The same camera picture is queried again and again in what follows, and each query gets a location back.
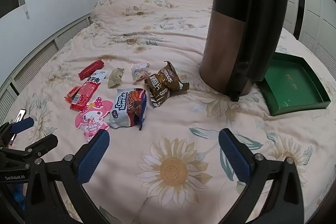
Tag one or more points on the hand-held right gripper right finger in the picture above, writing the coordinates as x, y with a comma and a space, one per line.
233, 153

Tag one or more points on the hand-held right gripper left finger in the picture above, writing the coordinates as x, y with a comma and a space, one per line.
95, 158

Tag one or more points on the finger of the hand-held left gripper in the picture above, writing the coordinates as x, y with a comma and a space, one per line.
44, 144
23, 124

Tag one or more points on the pink cartoon character packet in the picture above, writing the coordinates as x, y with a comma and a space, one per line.
92, 116

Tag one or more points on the white blue cookie packet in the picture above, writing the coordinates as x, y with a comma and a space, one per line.
123, 108

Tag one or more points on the small red box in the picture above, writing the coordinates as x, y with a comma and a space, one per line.
72, 94

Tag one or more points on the long red white snack packet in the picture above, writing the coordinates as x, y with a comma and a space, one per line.
88, 90

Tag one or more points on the olive green snack packet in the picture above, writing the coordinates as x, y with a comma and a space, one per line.
115, 77

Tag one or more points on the green box tray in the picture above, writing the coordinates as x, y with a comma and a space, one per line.
288, 87

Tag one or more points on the clear pink striped snack packet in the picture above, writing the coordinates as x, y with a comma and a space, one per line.
139, 71

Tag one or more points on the floral pink quilt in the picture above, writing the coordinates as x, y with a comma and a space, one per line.
183, 121

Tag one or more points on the white slatted panel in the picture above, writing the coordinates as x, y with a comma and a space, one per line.
39, 56

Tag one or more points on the brown black electric kettle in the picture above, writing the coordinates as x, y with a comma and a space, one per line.
223, 43

